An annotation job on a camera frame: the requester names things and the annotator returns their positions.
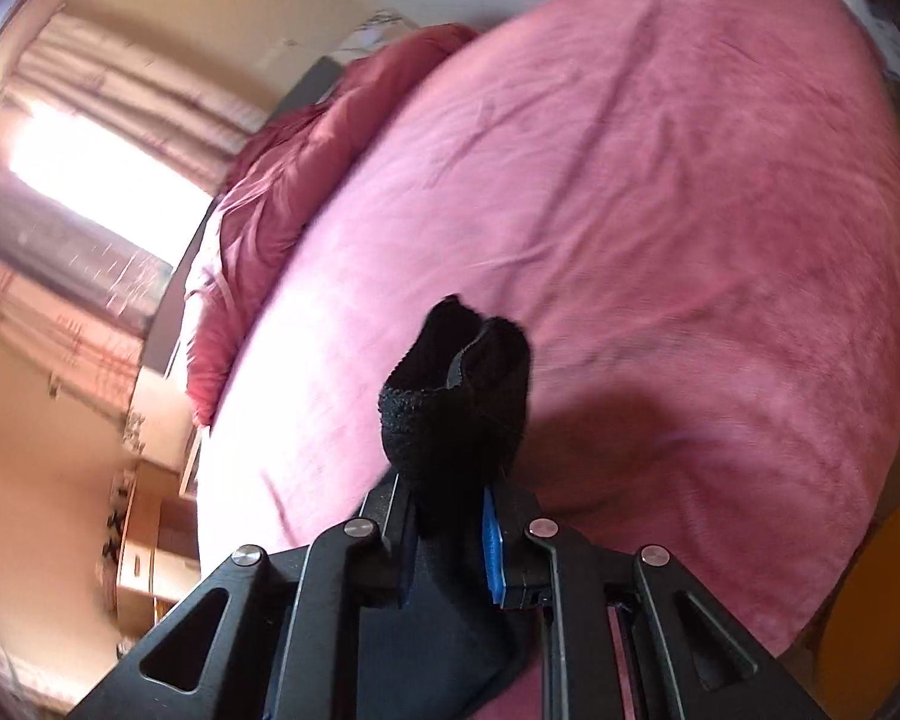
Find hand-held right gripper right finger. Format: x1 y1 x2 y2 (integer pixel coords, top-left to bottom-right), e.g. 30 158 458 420
482 476 830 720

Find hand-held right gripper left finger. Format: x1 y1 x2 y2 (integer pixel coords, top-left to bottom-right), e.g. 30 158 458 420
64 465 421 720

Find black embroidered pants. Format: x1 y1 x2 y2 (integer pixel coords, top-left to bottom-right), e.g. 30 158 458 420
345 296 532 720

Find wooden desk with white cabinet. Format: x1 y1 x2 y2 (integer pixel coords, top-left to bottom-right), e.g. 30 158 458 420
115 460 205 635

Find white flower-print headboard panel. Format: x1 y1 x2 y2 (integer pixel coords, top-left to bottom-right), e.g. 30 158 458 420
330 9 415 62
122 388 152 460

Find grey headboard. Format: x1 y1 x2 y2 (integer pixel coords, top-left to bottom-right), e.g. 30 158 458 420
144 56 346 383

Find bed with pink sheet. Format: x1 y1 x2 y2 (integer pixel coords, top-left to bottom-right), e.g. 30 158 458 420
184 0 900 720

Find red duvet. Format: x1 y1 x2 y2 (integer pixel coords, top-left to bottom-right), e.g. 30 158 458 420
186 24 481 425

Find yellow round stool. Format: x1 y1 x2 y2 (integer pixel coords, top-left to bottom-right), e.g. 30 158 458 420
817 491 900 720

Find patterned pink curtain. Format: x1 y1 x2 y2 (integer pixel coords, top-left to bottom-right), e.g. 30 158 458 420
22 9 271 188
0 270 151 410

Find dark sheer curtain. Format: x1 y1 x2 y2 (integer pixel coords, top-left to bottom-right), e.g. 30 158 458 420
0 172 175 325

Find bright window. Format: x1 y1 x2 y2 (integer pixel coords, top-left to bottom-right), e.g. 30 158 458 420
7 101 218 242

